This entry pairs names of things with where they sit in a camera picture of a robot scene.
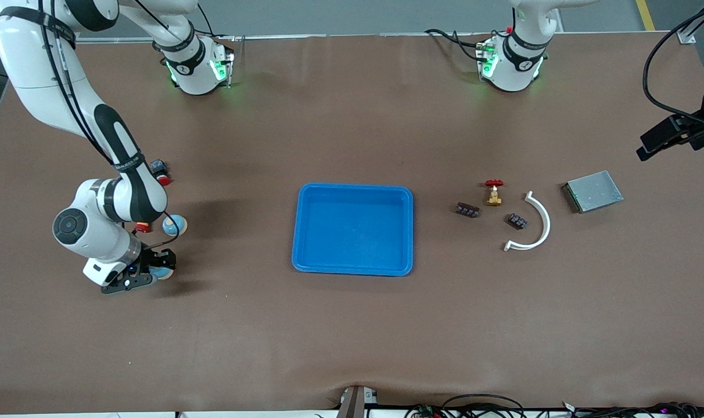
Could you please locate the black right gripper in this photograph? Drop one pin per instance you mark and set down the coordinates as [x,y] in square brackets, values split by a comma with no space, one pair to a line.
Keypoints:
[153,259]

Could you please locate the dark emergency stop button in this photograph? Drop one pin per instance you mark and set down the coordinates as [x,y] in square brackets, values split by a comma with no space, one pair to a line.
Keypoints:
[161,172]

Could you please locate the orange black red pushbutton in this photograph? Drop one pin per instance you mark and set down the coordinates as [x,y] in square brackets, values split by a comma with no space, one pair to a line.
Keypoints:
[143,227]

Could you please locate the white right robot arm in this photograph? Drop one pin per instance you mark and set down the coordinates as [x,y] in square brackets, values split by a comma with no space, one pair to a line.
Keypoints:
[32,64]

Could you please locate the blue plastic tray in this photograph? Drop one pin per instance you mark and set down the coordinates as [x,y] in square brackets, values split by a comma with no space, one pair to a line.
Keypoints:
[358,232]

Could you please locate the grey metal table bracket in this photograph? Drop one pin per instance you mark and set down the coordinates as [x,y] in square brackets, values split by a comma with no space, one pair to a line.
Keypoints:
[352,403]

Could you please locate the grey metal box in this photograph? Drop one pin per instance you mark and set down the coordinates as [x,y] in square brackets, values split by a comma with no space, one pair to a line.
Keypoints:
[593,191]

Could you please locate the white curved plastic clip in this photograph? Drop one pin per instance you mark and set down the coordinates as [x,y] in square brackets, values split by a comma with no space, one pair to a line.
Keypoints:
[546,223]

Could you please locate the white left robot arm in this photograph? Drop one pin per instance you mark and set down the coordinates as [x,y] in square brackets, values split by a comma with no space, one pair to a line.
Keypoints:
[514,69]

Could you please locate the brown table mat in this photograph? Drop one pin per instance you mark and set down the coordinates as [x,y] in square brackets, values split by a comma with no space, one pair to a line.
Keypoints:
[352,325]

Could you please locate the small black terminal block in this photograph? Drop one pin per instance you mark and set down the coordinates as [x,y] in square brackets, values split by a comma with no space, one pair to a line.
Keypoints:
[517,221]

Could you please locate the long black terminal block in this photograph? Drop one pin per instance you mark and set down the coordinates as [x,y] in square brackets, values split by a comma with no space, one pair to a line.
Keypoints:
[467,209]

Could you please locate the blue bell white button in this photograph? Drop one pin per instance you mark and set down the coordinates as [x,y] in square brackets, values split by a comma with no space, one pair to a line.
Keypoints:
[164,272]
[174,224]

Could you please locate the aluminium frame profile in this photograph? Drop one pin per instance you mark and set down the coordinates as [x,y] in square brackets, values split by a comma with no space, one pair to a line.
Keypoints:
[686,36]

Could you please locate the brass valve red handwheel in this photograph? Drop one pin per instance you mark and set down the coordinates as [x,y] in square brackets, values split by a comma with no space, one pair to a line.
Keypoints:
[494,197]

